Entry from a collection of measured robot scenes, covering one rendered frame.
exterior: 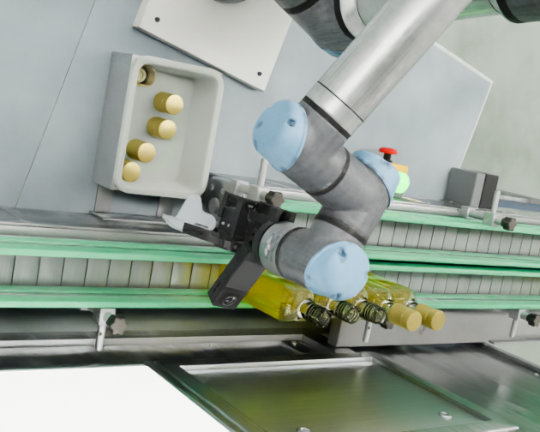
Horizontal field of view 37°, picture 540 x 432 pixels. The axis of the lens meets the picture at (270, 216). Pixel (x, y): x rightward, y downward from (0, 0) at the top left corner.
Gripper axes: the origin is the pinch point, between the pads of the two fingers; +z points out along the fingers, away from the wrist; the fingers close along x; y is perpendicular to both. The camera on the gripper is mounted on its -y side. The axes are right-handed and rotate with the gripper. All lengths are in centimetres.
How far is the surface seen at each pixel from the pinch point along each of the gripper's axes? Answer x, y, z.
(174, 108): 3.5, 17.6, 12.7
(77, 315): 6.7, -21.6, 19.4
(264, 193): -7.3, 8.3, -3.7
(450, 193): -74, 20, 17
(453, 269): -60, 4, -3
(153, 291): 3.1, -12.0, 3.5
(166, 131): 3.7, 13.5, 12.8
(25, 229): 25.3, -6.6, 6.5
